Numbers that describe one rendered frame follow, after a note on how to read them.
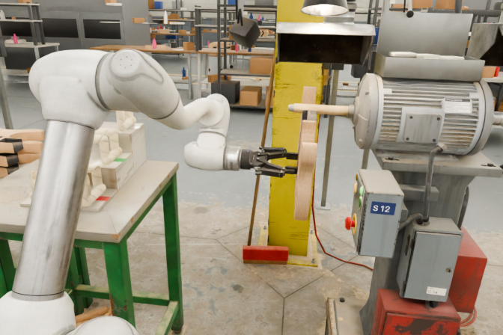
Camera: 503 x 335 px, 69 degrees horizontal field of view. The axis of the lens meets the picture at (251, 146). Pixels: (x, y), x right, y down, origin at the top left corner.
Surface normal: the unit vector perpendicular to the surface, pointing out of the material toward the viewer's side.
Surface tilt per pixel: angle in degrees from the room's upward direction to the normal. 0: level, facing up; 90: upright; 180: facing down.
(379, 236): 90
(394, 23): 90
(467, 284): 90
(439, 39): 90
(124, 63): 53
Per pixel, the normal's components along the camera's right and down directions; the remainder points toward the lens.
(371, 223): -0.13, 0.33
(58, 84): -0.20, -0.08
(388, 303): 0.02, -0.94
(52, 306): 0.69, -0.63
